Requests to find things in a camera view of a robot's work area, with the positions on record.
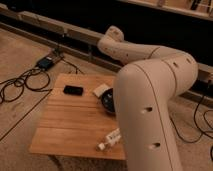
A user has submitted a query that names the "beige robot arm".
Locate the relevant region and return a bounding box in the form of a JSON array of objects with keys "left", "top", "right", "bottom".
[{"left": 98, "top": 26, "right": 198, "bottom": 171}]

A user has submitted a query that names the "dark ceramic bowl cup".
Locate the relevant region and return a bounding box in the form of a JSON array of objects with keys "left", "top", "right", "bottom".
[{"left": 101, "top": 88, "right": 115, "bottom": 115}]

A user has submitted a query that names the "white rectangular block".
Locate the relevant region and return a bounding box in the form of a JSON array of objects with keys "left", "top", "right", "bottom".
[{"left": 93, "top": 84, "right": 109, "bottom": 98}]

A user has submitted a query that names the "black rectangular device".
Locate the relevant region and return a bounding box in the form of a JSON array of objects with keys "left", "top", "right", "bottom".
[{"left": 63, "top": 85, "right": 83, "bottom": 96}]

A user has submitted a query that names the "wooden table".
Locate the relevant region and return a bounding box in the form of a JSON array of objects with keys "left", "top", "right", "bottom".
[{"left": 29, "top": 74, "right": 125, "bottom": 160}]

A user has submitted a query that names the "white plastic bottle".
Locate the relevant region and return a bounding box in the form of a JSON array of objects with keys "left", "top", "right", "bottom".
[{"left": 97, "top": 129, "right": 121, "bottom": 151}]

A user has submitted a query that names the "blue power box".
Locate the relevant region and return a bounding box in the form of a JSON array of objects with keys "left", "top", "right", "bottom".
[{"left": 36, "top": 56, "right": 54, "bottom": 71}]

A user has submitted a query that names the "long wooden beam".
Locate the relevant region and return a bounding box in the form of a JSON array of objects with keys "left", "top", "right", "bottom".
[{"left": 0, "top": 3, "right": 213, "bottom": 84}]

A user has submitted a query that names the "black cable right floor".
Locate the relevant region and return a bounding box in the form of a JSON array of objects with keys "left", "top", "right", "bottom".
[{"left": 168, "top": 79, "right": 213, "bottom": 161}]

